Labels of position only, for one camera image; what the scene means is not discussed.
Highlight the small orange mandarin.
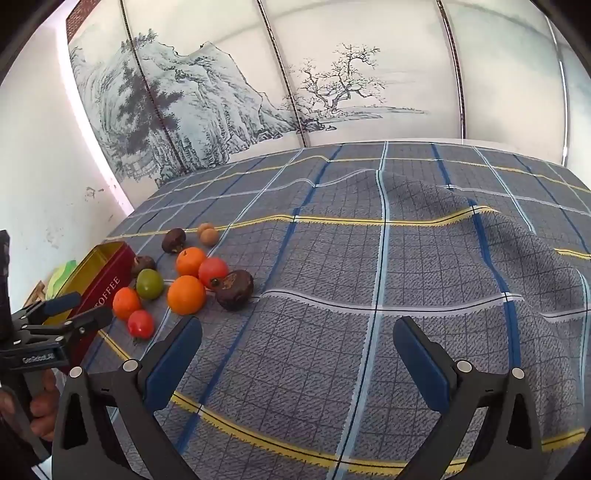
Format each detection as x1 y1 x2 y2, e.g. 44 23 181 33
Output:
112 287 142 322

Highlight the small red tomato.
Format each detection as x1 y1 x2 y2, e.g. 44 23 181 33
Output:
127 310 155 340

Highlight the green lime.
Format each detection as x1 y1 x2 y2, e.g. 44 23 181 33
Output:
135 269 164 300

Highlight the large orange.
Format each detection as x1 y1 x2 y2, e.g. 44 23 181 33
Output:
167 275 206 316

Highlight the dark brown chestnut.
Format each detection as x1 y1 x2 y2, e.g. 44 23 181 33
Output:
161 228 186 254

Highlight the tan longan front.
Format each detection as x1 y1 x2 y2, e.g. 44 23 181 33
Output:
199 228 219 248

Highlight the tan longan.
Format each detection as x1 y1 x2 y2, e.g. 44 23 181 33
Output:
197 223 215 237
199 228 219 248

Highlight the large brown water chestnut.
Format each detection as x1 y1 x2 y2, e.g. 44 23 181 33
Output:
214 270 254 311

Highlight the tan longan back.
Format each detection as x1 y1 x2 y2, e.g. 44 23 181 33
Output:
197 223 215 237

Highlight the person's left hand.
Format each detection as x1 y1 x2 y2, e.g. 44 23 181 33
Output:
1 370 60 442

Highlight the wooden chair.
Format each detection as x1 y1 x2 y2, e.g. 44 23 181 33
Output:
23 281 46 307

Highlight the red gold toffee tin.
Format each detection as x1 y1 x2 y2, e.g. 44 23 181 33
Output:
42 240 137 375

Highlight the green tissue pack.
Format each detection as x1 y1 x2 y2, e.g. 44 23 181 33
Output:
45 260 77 300

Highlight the blue plaid tablecloth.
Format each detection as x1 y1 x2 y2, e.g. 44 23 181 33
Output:
110 142 590 479

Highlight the landscape painted folding screen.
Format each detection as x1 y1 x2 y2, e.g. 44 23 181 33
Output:
66 1 590 203

